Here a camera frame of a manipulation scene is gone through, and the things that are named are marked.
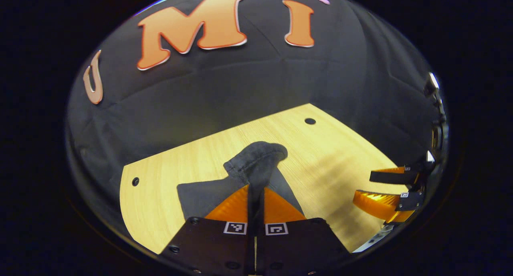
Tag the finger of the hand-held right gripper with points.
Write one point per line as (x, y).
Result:
(376, 203)
(388, 176)

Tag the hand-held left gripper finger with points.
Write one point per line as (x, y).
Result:
(251, 216)
(260, 216)

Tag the dark grey jeans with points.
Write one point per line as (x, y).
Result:
(256, 159)

